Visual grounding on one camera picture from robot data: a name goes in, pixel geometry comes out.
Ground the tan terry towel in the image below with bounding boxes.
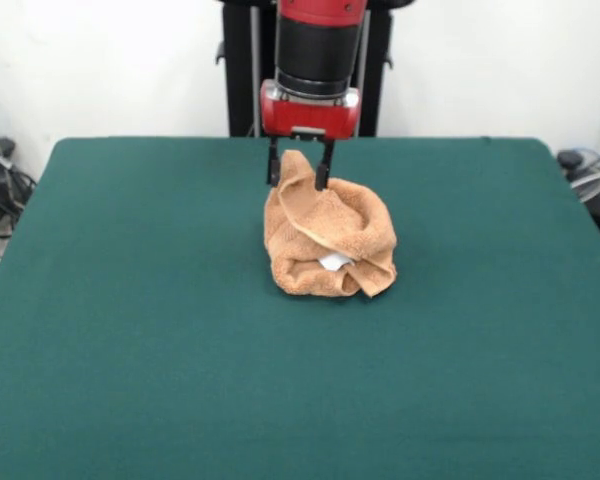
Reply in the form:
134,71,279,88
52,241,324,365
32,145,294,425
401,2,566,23
263,148,398,301

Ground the dark green table cloth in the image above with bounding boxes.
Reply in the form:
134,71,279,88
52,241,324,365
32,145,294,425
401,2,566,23
0,136,600,480

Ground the black lump with cables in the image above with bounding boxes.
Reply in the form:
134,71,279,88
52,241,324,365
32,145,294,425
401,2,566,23
0,137,37,239

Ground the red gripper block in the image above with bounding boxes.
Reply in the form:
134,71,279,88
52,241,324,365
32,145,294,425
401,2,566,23
258,79,361,191

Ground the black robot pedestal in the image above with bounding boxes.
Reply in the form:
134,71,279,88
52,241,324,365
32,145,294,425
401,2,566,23
214,0,396,138

